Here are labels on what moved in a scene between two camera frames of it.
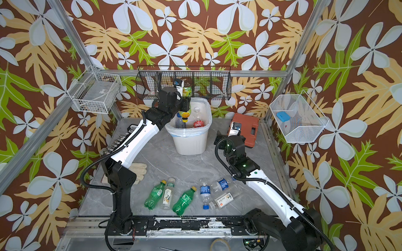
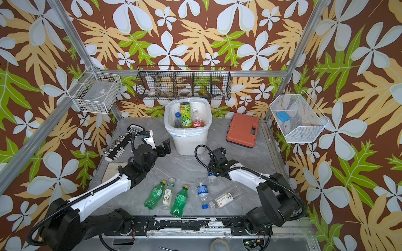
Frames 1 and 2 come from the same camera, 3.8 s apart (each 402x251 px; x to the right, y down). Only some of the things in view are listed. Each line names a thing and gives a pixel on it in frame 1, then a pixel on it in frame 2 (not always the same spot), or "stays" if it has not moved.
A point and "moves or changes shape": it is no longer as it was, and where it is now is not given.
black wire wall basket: x=205 y=81 stays
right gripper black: x=225 y=140 to x=209 y=167
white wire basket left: x=95 y=92 stays
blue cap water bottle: x=223 y=184 to x=212 y=179
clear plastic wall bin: x=306 y=121 stays
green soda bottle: x=180 y=205 moves or changes shape
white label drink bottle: x=166 y=203 stays
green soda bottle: x=155 y=195 stays
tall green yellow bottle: x=187 y=92 moves or changes shape
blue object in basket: x=283 y=116 stays
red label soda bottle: x=198 y=122 stays
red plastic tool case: x=249 y=127 stays
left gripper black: x=185 y=104 to x=166 y=148
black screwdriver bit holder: x=130 y=129 stays
